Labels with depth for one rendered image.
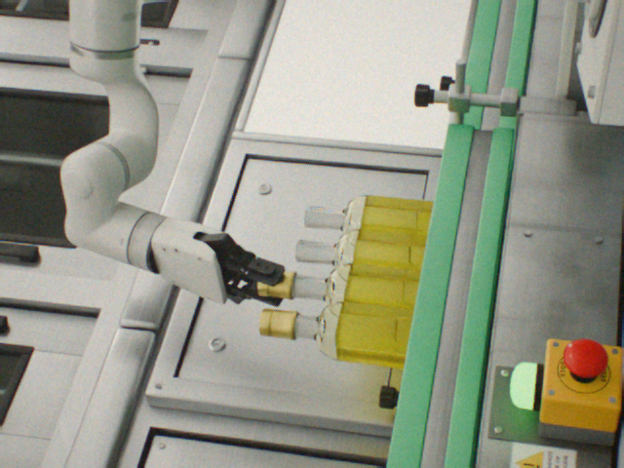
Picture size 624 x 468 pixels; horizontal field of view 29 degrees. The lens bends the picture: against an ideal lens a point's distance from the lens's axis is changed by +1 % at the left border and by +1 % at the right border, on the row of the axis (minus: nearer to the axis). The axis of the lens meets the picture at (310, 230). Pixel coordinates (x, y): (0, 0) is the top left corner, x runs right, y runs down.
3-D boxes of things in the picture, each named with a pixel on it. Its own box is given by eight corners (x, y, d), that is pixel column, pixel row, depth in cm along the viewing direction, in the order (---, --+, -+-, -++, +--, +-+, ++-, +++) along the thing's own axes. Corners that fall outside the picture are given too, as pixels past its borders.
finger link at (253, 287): (234, 302, 156) (280, 319, 154) (230, 288, 154) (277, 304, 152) (246, 284, 158) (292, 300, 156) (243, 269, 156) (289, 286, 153)
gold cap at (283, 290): (298, 283, 153) (265, 279, 154) (295, 266, 151) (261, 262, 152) (292, 305, 151) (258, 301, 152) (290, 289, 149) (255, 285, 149)
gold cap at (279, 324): (293, 317, 145) (258, 313, 146) (292, 344, 146) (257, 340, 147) (300, 307, 148) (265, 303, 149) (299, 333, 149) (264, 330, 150)
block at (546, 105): (571, 149, 154) (515, 145, 155) (578, 95, 147) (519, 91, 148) (569, 170, 152) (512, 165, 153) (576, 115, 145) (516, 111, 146)
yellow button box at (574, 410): (620, 387, 120) (542, 377, 121) (629, 342, 114) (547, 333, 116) (617, 448, 116) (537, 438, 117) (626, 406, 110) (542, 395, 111)
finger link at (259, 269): (227, 272, 151) (274, 289, 149) (223, 255, 149) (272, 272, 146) (239, 253, 153) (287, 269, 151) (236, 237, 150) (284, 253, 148)
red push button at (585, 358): (562, 353, 115) (565, 332, 113) (605, 359, 114) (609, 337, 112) (559, 389, 113) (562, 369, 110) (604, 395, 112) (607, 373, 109)
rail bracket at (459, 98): (514, 155, 157) (417, 147, 159) (521, 57, 144) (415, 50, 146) (512, 173, 155) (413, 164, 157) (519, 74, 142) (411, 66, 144)
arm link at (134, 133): (114, 57, 144) (110, 216, 153) (172, 33, 155) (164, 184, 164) (55, 41, 147) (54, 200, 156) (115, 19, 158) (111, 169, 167)
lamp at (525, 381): (542, 380, 120) (511, 376, 120) (545, 354, 116) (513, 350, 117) (539, 420, 117) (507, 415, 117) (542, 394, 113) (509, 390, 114)
